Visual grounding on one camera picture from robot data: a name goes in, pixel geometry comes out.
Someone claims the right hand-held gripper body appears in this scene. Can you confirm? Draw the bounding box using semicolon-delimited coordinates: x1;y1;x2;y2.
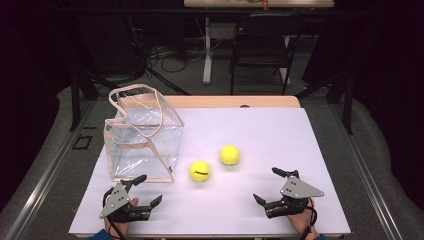
263;175;325;219

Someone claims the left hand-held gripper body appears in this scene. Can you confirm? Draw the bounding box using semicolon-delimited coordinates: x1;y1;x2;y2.
98;181;153;224

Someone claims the transparent plastic bag beige trim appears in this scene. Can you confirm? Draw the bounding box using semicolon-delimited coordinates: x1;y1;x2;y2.
103;83;185;184

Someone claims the yellow tennis ball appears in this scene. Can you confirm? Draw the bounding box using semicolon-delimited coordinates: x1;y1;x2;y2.
189;159;211;183
219;144;241;166

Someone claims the person's left hand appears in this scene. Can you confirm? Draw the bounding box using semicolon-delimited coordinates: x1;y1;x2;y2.
103;197;140;238

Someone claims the person's right hand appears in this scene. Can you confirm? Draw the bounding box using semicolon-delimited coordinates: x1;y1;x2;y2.
286;199;318;240

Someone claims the black metal stand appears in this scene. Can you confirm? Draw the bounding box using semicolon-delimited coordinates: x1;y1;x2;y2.
68;71;101;132
294;71;354;136

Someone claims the wooden table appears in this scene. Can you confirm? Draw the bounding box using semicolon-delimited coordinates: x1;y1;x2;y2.
75;95;346;240

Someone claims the wooden desk with white legs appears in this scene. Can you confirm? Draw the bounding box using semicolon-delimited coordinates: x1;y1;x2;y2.
183;0;335;86

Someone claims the black chair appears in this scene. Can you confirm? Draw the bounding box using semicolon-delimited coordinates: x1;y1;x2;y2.
229;13;306;97

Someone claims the dark curtain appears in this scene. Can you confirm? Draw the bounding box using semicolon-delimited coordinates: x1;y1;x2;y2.
353;0;424;211
0;0;73;211

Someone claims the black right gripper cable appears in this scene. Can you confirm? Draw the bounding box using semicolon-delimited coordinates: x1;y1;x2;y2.
299;198;318;240

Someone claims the metal floor rail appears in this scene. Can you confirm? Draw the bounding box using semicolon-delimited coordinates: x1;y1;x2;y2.
0;99;98;240
331;99;404;240

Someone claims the bundle of floor cables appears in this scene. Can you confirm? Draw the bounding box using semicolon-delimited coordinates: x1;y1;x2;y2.
146;43;206;74

